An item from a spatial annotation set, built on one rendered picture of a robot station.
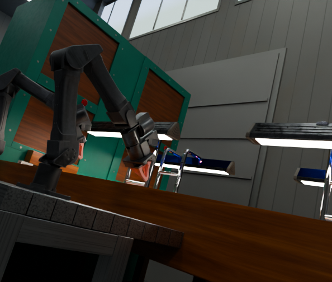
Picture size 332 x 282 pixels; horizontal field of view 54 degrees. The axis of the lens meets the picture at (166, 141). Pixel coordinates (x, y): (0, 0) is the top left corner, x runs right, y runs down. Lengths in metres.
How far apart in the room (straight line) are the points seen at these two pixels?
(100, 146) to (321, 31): 2.81
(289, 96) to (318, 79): 0.33
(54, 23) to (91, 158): 0.81
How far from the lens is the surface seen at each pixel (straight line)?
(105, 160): 2.17
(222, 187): 3.65
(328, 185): 1.25
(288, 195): 3.34
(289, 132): 1.13
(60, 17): 2.03
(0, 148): 1.48
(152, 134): 1.15
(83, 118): 1.38
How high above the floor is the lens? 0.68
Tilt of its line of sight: 14 degrees up
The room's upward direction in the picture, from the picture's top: 15 degrees clockwise
